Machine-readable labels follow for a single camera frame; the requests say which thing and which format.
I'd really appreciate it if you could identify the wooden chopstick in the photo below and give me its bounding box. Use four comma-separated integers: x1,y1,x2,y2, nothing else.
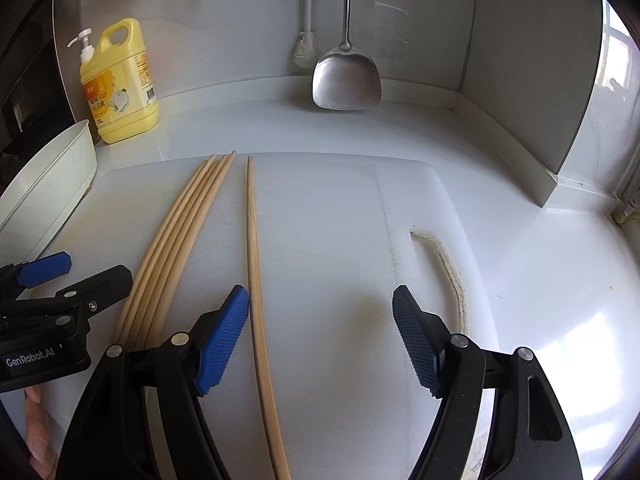
245,156,284,480
247,156,292,480

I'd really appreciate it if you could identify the bundle of wooden chopsticks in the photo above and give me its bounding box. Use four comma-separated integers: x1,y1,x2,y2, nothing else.
112,150,238,356

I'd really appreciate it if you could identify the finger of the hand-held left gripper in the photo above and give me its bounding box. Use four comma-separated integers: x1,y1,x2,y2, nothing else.
27,264,134,326
0,252,72,292

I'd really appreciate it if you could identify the window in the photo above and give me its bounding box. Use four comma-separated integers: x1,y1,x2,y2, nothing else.
597,0,640,111

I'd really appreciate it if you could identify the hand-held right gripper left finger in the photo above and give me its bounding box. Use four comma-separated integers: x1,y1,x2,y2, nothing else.
60,285,251,480

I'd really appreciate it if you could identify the person's left hand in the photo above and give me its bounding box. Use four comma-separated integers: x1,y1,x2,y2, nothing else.
22,385,59,476

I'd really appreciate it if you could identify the white plastic cutting board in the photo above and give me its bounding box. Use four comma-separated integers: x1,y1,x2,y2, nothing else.
20,152,506,480

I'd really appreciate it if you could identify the yellow dish soap bottle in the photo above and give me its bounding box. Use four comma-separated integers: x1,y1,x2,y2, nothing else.
67,17,161,146

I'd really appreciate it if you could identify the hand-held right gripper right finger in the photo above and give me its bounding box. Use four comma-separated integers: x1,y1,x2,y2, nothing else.
391,285,583,480

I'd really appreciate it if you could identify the steel spatula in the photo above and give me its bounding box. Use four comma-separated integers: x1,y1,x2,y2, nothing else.
312,0,383,111

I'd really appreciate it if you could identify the white round basin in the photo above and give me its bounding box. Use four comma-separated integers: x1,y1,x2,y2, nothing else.
0,119,98,266

